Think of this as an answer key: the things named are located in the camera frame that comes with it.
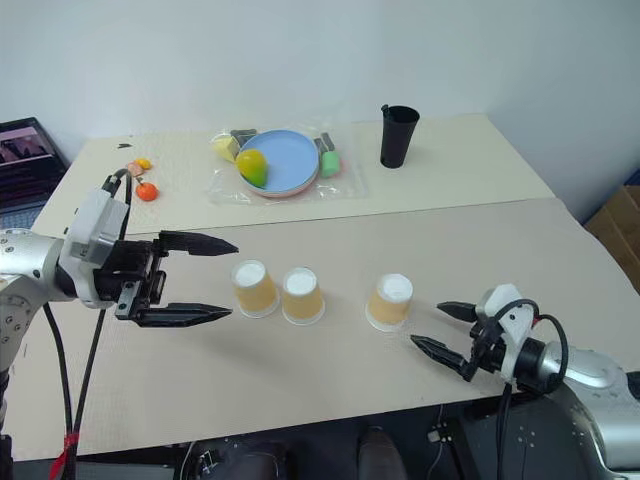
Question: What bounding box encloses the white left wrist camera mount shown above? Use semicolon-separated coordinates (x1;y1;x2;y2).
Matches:
63;186;129;262

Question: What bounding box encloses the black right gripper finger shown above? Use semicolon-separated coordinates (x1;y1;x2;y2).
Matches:
409;334;477;383
436;300;482;324

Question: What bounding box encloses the brown cardboard box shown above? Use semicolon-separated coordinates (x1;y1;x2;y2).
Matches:
583;183;640;297

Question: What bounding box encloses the open black laptop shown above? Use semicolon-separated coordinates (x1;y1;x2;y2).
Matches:
0;116;72;229

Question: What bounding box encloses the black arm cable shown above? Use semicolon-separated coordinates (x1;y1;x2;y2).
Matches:
41;168;135;451
498;298;571;480

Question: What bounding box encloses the yellow-green toy pear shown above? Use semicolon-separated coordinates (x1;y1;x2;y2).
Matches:
235;148;270;186

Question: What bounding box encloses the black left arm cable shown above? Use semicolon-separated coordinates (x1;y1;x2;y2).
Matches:
41;168;135;451

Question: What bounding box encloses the yellow paper cup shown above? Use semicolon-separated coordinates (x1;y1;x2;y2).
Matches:
230;259;280;319
364;272;416;333
281;267;327;327

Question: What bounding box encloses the green toy roll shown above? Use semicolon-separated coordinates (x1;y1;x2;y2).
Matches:
319;150;343;179

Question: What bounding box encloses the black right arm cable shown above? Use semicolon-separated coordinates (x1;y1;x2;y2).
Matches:
498;298;571;480

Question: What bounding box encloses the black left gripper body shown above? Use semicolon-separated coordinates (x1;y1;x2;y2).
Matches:
92;237;169;324

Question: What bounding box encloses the tall black plastic cup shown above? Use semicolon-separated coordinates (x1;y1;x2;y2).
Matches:
379;103;422;170

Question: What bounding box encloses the red tape on cable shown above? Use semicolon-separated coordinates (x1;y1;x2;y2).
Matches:
48;432;81;477

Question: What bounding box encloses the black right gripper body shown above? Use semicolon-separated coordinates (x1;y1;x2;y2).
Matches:
466;319;507;377

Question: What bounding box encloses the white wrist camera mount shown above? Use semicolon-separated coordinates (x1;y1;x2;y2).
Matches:
473;283;542;386
63;186;129;262

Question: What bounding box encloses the dark rounded shape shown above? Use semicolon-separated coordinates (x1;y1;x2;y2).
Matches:
358;425;409;480
192;437;296;480

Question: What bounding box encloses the pale yellow toy block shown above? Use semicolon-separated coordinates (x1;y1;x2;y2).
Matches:
210;133;242;163

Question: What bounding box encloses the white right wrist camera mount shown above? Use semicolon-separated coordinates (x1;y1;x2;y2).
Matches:
473;283;542;386

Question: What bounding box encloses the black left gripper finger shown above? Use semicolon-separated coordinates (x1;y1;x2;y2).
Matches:
158;230;241;259
134;301;234;329

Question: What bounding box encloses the clear plastic bag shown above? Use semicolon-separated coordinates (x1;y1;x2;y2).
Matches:
206;118;370;205

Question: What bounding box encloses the light blue plate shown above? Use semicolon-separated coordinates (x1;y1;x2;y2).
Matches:
238;129;320;194

